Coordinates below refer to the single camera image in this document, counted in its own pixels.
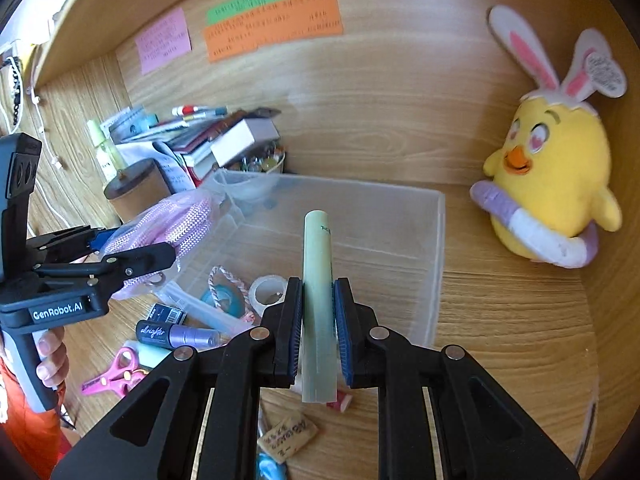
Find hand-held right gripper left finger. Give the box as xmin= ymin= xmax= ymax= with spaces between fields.
xmin=50 ymin=276 xmax=305 ymax=480

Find small black barcode box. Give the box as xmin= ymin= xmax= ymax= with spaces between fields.
xmin=148 ymin=303 xmax=187 ymax=326

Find blue tape roll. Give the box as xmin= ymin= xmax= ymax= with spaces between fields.
xmin=201 ymin=287 xmax=245 ymax=317

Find white pen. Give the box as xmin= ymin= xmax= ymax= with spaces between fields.
xmin=182 ymin=106 xmax=229 ymax=122

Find small pink eraser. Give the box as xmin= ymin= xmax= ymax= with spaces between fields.
xmin=326 ymin=392 xmax=354 ymax=414

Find brown ceramic mug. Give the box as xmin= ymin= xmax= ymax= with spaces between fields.
xmin=107 ymin=175 xmax=174 ymax=224

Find person's left hand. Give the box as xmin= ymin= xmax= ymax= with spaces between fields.
xmin=36 ymin=326 xmax=70 ymax=392

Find wooden shelf board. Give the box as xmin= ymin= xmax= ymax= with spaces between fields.
xmin=32 ymin=0 xmax=426 ymax=89

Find pale green spray bottle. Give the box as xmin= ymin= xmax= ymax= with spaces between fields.
xmin=86 ymin=120 xmax=129 ymax=184

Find pale mint card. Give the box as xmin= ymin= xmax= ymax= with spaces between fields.
xmin=122 ymin=341 xmax=169 ymax=372

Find pale green paper tube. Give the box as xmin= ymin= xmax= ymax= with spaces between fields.
xmin=303 ymin=209 xmax=337 ymax=405

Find black beaded string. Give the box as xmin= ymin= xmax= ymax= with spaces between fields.
xmin=2 ymin=52 xmax=26 ymax=131

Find white printed paper sheet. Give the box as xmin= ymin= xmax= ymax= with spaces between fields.
xmin=117 ymin=140 xmax=195 ymax=196

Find black tube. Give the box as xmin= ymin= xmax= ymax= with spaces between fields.
xmin=135 ymin=320 xmax=223 ymax=352

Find dark cover book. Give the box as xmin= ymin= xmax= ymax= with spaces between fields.
xmin=170 ymin=110 xmax=251 ymax=155

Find white charging cable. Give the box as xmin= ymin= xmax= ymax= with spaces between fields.
xmin=30 ymin=87 xmax=69 ymax=227

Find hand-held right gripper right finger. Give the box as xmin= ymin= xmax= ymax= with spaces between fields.
xmin=332 ymin=276 xmax=581 ymax=480

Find yellow chick plush toy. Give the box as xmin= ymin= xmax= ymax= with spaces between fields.
xmin=470 ymin=5 xmax=628 ymax=272

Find light blue plastic item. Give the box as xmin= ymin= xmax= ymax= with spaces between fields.
xmin=256 ymin=452 xmax=289 ymax=480

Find pink rope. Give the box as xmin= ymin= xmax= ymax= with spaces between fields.
xmin=100 ymin=191 xmax=221 ymax=302

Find clear plastic tube pack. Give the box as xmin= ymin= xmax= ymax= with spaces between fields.
xmin=160 ymin=280 xmax=252 ymax=337

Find orange sticky note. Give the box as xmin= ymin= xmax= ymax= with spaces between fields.
xmin=202 ymin=0 xmax=345 ymax=64

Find white cardboard box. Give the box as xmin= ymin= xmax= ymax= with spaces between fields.
xmin=210 ymin=119 xmax=281 ymax=167

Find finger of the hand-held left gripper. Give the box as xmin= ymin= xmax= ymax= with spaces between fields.
xmin=25 ymin=225 xmax=121 ymax=266
xmin=30 ymin=242 xmax=178 ymax=302

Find green sticky note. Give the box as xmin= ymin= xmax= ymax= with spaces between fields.
xmin=205 ymin=0 xmax=299 ymax=25

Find pink sticky note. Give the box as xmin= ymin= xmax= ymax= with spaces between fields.
xmin=135 ymin=8 xmax=193 ymax=75

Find clear plastic storage box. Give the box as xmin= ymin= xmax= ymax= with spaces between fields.
xmin=172 ymin=169 xmax=447 ymax=348

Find pink white braided cord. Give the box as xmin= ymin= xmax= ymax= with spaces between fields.
xmin=207 ymin=266 xmax=250 ymax=311

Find red cover book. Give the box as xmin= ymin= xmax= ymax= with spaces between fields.
xmin=182 ymin=151 xmax=219 ymax=181

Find dark brown mug lid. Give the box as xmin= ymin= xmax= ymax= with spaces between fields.
xmin=103 ymin=158 xmax=162 ymax=199

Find kraft paper tag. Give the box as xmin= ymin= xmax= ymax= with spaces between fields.
xmin=257 ymin=407 xmax=319 ymax=464

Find person's left forearm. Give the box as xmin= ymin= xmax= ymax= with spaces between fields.
xmin=0 ymin=355 xmax=66 ymax=467

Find white tape roll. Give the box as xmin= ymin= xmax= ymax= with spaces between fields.
xmin=248 ymin=275 xmax=289 ymax=319

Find bowl of glass beads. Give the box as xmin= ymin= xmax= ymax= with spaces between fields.
xmin=217 ymin=145 xmax=286 ymax=199

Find pink scissors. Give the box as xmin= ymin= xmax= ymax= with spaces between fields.
xmin=81 ymin=347 xmax=151 ymax=397

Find white printed packet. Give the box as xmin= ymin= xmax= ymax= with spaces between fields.
xmin=100 ymin=105 xmax=151 ymax=144

